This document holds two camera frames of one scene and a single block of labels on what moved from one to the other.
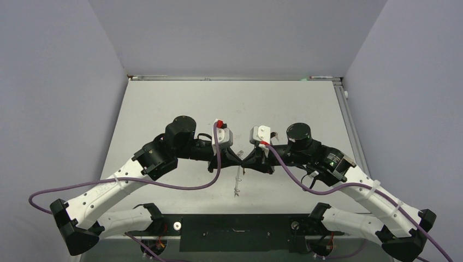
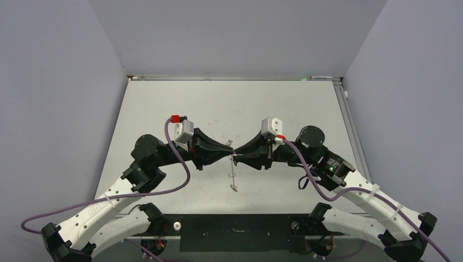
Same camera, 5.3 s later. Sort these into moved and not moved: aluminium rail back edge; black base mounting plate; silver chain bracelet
Moved: silver chain bracelet
Not moved: black base mounting plate; aluminium rail back edge
